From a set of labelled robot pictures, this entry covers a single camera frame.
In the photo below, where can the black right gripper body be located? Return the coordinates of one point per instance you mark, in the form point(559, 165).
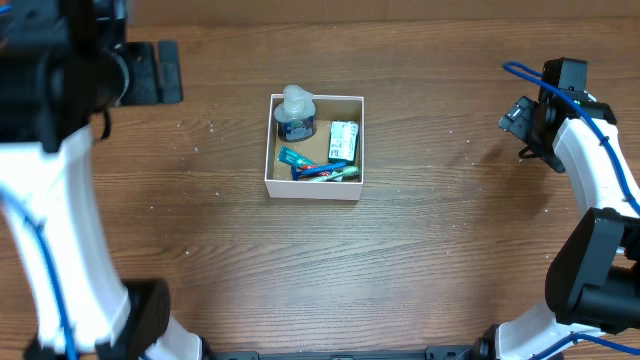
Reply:
point(522, 121)

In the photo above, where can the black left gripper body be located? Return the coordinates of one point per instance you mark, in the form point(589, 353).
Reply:
point(143, 84)

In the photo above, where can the green red toothpaste tube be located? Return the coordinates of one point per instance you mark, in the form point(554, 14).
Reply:
point(294, 159)

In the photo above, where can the blue disposable razor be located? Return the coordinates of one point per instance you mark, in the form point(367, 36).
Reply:
point(315, 170)

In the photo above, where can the white green toothbrush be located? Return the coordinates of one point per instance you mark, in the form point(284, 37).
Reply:
point(348, 171)

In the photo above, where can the green white soap bar pack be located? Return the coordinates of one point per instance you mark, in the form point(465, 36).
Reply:
point(343, 142)

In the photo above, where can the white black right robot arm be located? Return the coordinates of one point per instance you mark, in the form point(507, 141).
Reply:
point(592, 284)

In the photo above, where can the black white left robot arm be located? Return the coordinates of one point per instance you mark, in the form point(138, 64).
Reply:
point(63, 62)

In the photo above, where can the white cardboard box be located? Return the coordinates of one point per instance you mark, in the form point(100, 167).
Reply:
point(329, 108)

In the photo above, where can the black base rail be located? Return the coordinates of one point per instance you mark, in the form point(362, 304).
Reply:
point(446, 352)

